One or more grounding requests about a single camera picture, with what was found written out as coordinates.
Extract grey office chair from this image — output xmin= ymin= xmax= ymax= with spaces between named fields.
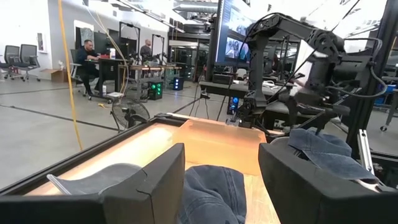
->
xmin=0 ymin=45 xmax=21 ymax=80
xmin=17 ymin=44 xmax=42 ymax=82

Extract black frame post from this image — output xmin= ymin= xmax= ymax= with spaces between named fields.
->
xmin=345 ymin=0 xmax=398 ymax=156

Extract black computer tower green lights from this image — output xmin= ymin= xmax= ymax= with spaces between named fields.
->
xmin=147 ymin=80 xmax=164 ymax=101

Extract wooden top work table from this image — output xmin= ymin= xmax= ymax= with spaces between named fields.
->
xmin=118 ymin=63 xmax=183 ymax=94

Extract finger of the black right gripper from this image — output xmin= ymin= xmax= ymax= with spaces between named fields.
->
xmin=313 ymin=108 xmax=336 ymax=136
xmin=284 ymin=95 xmax=302 ymax=127

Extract black table edge rim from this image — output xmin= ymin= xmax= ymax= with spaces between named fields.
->
xmin=0 ymin=112 xmax=190 ymax=197

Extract black desk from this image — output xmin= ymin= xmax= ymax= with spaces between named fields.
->
xmin=84 ymin=57 xmax=127 ymax=103

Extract brown cardboard box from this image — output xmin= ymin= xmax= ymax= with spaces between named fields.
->
xmin=39 ymin=68 xmax=68 ymax=83

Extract large display screen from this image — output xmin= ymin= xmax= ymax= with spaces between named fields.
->
xmin=214 ymin=0 xmax=254 ymax=68

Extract silver aluminium bracket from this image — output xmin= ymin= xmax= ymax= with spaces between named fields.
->
xmin=356 ymin=129 xmax=376 ymax=175

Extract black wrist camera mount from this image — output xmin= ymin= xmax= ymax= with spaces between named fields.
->
xmin=332 ymin=55 xmax=376 ymax=82

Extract person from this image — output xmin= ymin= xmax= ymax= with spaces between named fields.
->
xmin=139 ymin=39 xmax=154 ymax=63
xmin=75 ymin=39 xmax=101 ymax=96

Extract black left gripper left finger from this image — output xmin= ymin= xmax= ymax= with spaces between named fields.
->
xmin=0 ymin=143 xmax=186 ymax=224

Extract black floor fan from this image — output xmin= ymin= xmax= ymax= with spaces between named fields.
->
xmin=111 ymin=97 xmax=151 ymax=131

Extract yellow hanging cable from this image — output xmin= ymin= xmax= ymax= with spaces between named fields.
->
xmin=57 ymin=0 xmax=84 ymax=152

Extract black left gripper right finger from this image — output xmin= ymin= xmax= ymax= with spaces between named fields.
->
xmin=258 ymin=142 xmax=398 ymax=224

